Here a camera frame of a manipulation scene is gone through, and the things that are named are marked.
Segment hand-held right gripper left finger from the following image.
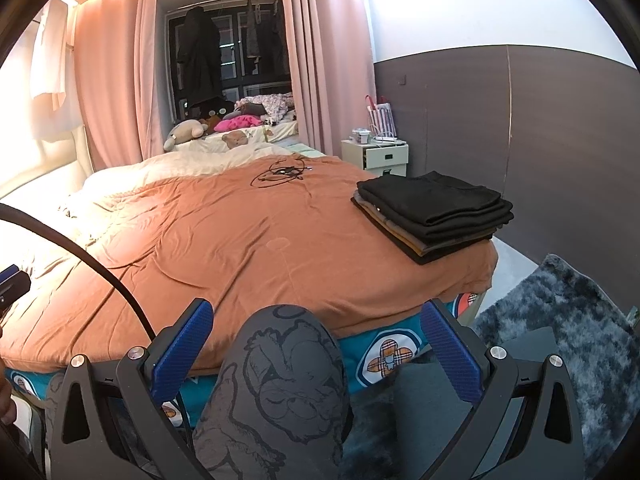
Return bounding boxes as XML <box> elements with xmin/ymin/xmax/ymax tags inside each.
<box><xmin>44</xmin><ymin>297</ymin><xmax>216</xmax><ymax>480</ymax></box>

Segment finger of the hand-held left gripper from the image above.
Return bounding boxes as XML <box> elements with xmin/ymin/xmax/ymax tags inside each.
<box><xmin>0</xmin><ymin>266</ymin><xmax>32</xmax><ymax>323</ymax></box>

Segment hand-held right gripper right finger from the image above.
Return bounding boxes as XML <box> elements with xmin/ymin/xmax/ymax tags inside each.
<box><xmin>420</xmin><ymin>298</ymin><xmax>588</xmax><ymax>480</ymax></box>

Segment stack of clothes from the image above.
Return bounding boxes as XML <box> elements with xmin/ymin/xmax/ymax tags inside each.
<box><xmin>351</xmin><ymin>171</ymin><xmax>515</xmax><ymax>266</ymax></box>

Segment person's left forearm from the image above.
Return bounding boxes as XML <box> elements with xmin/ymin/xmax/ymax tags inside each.
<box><xmin>0</xmin><ymin>367</ymin><xmax>18</xmax><ymax>426</ymax></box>

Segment floral clothes pile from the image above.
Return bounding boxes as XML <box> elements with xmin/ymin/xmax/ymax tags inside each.
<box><xmin>235</xmin><ymin>94</ymin><xmax>297</xmax><ymax>123</ymax></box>

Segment grey hanging clothes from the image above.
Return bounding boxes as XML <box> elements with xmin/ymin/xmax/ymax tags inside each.
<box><xmin>243</xmin><ymin>0</ymin><xmax>291</xmax><ymax>63</ymax></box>

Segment teal printed bed sheet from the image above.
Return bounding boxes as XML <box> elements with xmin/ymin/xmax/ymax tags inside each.
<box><xmin>10</xmin><ymin>290</ymin><xmax>488</xmax><ymax>426</ymax></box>

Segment orange blanket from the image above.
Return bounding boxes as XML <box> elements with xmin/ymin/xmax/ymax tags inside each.
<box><xmin>0</xmin><ymin>152</ymin><xmax>498</xmax><ymax>376</ymax></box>

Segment person's grey printed pants leg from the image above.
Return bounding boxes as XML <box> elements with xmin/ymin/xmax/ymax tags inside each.
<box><xmin>192</xmin><ymin>304</ymin><xmax>351</xmax><ymax>480</ymax></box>

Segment fluffy blue-grey rug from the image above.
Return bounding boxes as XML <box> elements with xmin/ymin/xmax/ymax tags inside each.
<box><xmin>345</xmin><ymin>254</ymin><xmax>638</xmax><ymax>480</ymax></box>

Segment white nightstand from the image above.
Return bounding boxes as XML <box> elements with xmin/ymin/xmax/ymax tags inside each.
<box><xmin>341</xmin><ymin>139</ymin><xmax>410</xmax><ymax>178</ymax></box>

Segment cream plush toy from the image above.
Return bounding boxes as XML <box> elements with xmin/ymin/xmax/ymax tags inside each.
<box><xmin>164</xmin><ymin>119</ymin><xmax>208</xmax><ymax>151</ymax></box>

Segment pink curtain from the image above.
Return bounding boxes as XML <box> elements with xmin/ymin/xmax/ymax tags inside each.
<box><xmin>277</xmin><ymin>0</ymin><xmax>376</xmax><ymax>158</ymax></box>
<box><xmin>72</xmin><ymin>0</ymin><xmax>173</xmax><ymax>171</ymax></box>

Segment white hanging garment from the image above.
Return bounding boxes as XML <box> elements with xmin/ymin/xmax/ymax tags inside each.
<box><xmin>30</xmin><ymin>0</ymin><xmax>83</xmax><ymax>141</ymax></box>

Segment black plush toy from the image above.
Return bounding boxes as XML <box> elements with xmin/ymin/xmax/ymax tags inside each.
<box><xmin>189</xmin><ymin>100</ymin><xmax>236</xmax><ymax>123</ymax></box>

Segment striped bag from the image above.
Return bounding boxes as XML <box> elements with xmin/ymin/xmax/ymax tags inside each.
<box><xmin>367</xmin><ymin>95</ymin><xmax>397</xmax><ymax>138</ymax></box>

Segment dark glass window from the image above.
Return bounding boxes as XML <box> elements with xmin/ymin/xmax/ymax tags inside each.
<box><xmin>157</xmin><ymin>0</ymin><xmax>293</xmax><ymax>111</ymax></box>

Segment black hanging coat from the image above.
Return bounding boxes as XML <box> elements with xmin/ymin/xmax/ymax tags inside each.
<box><xmin>175</xmin><ymin>6</ymin><xmax>223</xmax><ymax>108</ymax></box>

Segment black cable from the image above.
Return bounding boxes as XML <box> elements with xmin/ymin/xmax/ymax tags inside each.
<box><xmin>0</xmin><ymin>203</ymin><xmax>158</xmax><ymax>343</ymax></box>

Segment tangle of thin cables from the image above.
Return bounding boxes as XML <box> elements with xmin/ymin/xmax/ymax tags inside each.
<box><xmin>250</xmin><ymin>157</ymin><xmax>313</xmax><ymax>188</ymax></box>

